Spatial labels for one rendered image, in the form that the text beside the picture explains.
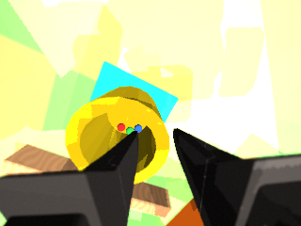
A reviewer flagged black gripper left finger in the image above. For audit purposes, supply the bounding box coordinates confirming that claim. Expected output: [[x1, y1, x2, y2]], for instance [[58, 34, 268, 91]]
[[0, 131, 138, 226]]

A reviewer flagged red marble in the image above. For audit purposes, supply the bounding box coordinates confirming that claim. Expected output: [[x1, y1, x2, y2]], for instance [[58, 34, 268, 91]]
[[117, 123, 125, 132]]

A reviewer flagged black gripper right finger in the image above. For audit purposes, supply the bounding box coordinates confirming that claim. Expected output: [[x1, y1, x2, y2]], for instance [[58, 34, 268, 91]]
[[173, 128, 301, 226]]

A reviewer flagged green marble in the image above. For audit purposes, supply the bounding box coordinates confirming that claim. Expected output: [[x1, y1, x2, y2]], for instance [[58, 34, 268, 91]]
[[126, 126, 134, 135]]

